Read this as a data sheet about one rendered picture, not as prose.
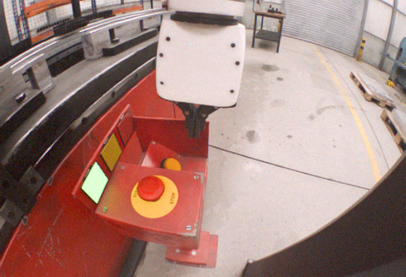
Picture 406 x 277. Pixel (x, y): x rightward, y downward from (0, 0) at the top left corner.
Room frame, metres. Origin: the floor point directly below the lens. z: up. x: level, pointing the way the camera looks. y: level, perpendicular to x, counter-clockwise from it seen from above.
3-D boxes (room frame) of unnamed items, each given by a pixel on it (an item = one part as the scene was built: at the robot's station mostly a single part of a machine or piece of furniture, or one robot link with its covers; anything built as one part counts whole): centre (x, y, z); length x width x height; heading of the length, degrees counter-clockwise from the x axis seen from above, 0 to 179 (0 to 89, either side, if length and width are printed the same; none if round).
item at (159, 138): (0.16, 0.08, 0.75); 0.20 x 0.16 x 0.18; 174
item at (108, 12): (0.93, 0.67, 1.02); 0.44 x 0.06 x 0.04; 165
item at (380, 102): (2.23, -3.46, 0.07); 1.20 x 0.80 x 0.14; 154
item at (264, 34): (4.71, -1.80, 0.75); 1.80 x 0.75 x 1.50; 156
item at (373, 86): (2.23, -3.47, 0.17); 0.99 x 0.63 x 0.05; 154
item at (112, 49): (0.66, 0.27, 0.89); 0.30 x 0.05 x 0.03; 165
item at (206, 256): (0.16, 0.05, 0.06); 0.25 x 0.20 x 0.12; 84
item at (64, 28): (0.64, 0.50, 1.01); 0.26 x 0.12 x 0.05; 75
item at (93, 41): (1.31, 0.16, 0.92); 1.67 x 0.06 x 0.10; 165
